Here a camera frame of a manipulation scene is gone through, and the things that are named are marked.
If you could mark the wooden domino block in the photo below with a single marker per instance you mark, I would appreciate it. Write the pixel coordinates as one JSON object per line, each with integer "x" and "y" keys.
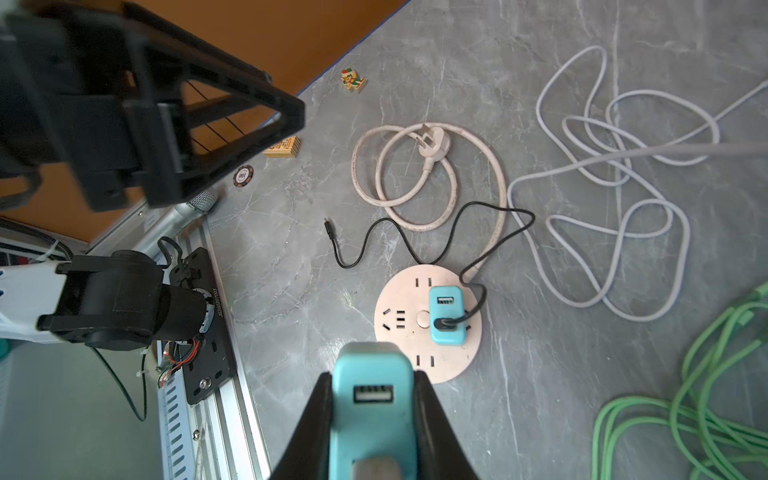
{"x": 286, "y": 148}

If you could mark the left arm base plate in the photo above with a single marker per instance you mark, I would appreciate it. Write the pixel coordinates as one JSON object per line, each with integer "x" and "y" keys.
{"x": 211, "y": 361}

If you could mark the teal charger with black cable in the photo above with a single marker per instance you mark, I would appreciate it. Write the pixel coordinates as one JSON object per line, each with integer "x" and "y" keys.
{"x": 446, "y": 309}

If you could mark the clown figure toy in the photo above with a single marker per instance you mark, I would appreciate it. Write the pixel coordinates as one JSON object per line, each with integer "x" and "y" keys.
{"x": 352, "y": 81}

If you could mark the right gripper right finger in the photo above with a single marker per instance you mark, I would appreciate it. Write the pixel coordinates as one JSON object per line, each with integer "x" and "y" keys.
{"x": 439, "y": 453}

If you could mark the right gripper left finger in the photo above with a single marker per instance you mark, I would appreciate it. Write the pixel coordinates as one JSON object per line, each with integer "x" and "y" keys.
{"x": 307, "y": 453}

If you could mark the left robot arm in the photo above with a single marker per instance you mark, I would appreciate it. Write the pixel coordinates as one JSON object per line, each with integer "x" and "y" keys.
{"x": 119, "y": 301}

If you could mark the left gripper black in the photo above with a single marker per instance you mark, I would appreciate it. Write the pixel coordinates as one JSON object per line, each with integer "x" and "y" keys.
{"x": 94, "y": 89}

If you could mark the round poker chip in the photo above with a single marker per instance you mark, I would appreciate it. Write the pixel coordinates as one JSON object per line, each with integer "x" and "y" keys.
{"x": 243, "y": 176}

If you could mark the round pink power socket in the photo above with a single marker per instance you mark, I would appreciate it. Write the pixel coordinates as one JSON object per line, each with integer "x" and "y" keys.
{"x": 402, "y": 318}

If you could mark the metal pole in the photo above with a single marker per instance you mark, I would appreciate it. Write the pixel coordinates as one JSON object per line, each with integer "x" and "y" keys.
{"x": 175, "y": 220}

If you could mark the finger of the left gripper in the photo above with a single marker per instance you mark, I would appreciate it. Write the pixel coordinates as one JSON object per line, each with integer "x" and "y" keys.
{"x": 202, "y": 167}

